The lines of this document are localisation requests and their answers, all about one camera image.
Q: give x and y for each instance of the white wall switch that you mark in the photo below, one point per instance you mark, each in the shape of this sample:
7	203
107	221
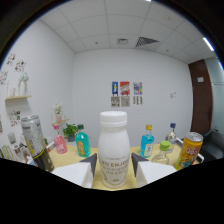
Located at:
171	95

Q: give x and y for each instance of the ceiling air vent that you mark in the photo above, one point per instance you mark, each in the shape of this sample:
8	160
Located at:
146	41

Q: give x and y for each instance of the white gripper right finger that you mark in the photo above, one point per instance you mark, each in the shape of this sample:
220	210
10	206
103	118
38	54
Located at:
153	171

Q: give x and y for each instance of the wall sticker cluster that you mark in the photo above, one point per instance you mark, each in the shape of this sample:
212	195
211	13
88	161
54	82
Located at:
20	66
15	118
3	77
10	59

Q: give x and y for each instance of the small wooden wall shelf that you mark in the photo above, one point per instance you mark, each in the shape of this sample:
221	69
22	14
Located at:
61	122

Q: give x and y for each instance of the clear bottle green cap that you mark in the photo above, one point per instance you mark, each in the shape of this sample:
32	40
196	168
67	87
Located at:
162	155

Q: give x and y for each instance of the small pink bottle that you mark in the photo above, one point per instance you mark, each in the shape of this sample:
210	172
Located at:
61	143

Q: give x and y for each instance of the multicoloured wall poster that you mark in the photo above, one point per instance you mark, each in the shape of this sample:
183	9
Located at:
137	88

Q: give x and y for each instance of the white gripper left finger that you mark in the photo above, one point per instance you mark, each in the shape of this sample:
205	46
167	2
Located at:
76	172

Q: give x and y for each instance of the yellow drink can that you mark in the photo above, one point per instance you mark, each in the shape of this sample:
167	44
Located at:
189	151

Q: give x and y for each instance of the clear bottle blue cap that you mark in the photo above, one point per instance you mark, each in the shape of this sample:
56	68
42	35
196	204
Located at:
171	136

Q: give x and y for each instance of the blue wall poster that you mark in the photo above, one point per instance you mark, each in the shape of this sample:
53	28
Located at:
115	88

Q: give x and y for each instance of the white flower vase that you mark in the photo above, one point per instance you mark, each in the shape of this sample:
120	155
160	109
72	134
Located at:
59	113

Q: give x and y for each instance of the small teal bottle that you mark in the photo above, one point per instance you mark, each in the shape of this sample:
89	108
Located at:
82	143

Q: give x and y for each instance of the small square ceiling vent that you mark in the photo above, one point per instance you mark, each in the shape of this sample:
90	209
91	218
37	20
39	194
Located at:
122	41

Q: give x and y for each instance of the red wall poster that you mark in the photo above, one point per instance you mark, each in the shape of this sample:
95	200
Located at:
125	88

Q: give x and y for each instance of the ceiling light strip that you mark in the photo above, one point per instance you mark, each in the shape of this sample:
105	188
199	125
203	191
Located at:
208	44

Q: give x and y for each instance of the brown door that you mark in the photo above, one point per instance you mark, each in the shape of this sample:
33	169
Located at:
201	100

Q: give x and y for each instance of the light blue bottle yellow cap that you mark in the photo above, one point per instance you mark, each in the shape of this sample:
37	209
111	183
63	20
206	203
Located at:
147	143

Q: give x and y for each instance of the green potted plant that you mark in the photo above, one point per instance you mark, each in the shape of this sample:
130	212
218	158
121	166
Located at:
70	130

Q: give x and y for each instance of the white milk bottle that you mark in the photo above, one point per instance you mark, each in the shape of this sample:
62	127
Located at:
114	150

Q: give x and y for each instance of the tall black silver can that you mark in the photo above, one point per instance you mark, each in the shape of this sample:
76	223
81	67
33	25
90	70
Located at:
36	143

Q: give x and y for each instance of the grey wall panel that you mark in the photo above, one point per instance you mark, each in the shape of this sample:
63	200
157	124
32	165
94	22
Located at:
11	138

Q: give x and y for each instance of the black chair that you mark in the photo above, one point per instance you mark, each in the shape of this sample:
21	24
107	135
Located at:
213	145

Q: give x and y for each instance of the grey wall print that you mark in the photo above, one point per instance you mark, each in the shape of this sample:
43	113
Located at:
115	101
125	101
137	100

